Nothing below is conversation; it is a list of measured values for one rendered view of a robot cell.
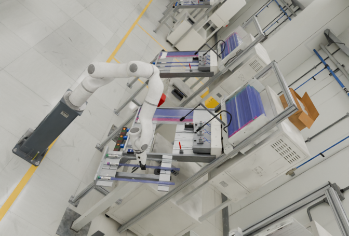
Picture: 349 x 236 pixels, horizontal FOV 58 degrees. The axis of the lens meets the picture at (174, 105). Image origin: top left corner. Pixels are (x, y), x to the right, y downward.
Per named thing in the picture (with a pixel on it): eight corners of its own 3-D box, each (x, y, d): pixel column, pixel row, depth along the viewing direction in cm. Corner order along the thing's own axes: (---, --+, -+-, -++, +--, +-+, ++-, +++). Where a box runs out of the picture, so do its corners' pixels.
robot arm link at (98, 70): (101, 80, 236) (83, 77, 222) (102, 64, 236) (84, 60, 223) (154, 80, 208) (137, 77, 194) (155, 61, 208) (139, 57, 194)
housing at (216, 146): (210, 162, 241) (210, 147, 234) (210, 125, 283) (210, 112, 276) (220, 162, 241) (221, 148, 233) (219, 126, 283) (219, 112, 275)
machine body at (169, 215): (100, 216, 283) (145, 182, 256) (119, 164, 342) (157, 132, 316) (155, 251, 301) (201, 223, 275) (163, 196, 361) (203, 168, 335)
